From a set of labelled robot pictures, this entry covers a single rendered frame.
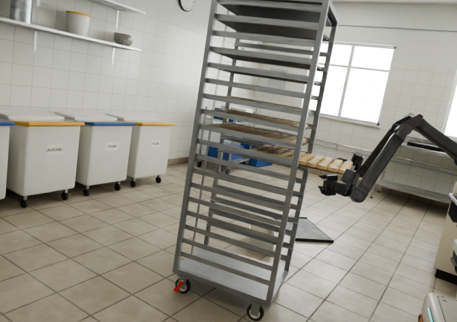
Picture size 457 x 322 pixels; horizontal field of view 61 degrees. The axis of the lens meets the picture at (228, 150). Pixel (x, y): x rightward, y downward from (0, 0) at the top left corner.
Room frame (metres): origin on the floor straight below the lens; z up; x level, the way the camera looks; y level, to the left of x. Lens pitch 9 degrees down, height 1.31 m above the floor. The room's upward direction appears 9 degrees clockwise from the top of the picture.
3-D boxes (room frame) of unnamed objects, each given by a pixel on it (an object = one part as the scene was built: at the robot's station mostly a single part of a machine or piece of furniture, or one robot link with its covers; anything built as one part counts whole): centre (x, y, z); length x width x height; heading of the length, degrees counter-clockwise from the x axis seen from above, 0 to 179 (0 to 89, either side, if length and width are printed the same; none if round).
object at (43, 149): (3.45, 1.76, 0.39); 0.64 x 0.54 x 0.77; 60
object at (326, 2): (2.04, -0.37, 0.97); 0.03 x 0.03 x 1.70; 70
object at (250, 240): (3.14, -0.39, 0.08); 0.30 x 0.22 x 0.16; 179
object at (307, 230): (3.75, -0.86, 0.02); 0.60 x 0.40 x 0.03; 15
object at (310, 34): (2.36, -0.15, 1.68); 0.60 x 0.40 x 0.02; 70
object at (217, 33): (2.17, -0.09, 1.59); 0.64 x 0.03 x 0.03; 70
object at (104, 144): (4.01, 1.43, 0.39); 0.64 x 0.54 x 0.77; 58
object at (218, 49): (2.17, -0.09, 1.50); 0.64 x 0.03 x 0.03; 70
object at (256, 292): (2.36, -0.16, 0.93); 0.64 x 0.51 x 1.78; 70
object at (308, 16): (2.36, -0.15, 1.77); 0.60 x 0.40 x 0.02; 70
